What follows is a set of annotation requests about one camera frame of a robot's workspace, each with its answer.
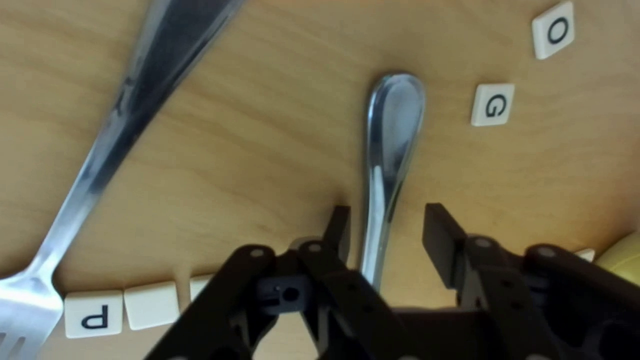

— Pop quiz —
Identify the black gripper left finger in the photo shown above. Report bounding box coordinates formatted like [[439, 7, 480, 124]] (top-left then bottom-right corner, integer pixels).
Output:
[[142, 203, 408, 360]]

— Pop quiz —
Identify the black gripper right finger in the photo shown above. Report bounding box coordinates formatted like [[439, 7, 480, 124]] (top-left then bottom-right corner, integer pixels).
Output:
[[423, 201, 640, 360]]

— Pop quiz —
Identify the silver table knife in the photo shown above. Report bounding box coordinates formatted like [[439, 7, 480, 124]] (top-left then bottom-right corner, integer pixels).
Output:
[[359, 69, 428, 292]]

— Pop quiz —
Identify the blank white tile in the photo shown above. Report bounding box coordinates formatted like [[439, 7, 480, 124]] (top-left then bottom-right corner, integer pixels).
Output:
[[122, 280, 182, 332]]

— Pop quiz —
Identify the letter tile G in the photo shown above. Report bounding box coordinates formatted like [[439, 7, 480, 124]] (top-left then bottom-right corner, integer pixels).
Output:
[[471, 82, 516, 127]]

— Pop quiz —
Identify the letter tile P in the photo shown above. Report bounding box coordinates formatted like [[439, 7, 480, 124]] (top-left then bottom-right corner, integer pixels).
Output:
[[62, 289, 127, 339]]

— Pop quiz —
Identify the letter tile O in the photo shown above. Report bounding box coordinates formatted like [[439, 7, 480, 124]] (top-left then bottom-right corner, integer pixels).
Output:
[[530, 0, 576, 61]]

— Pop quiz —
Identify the silver fork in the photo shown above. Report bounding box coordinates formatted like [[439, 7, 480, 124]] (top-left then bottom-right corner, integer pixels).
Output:
[[0, 0, 246, 360]]

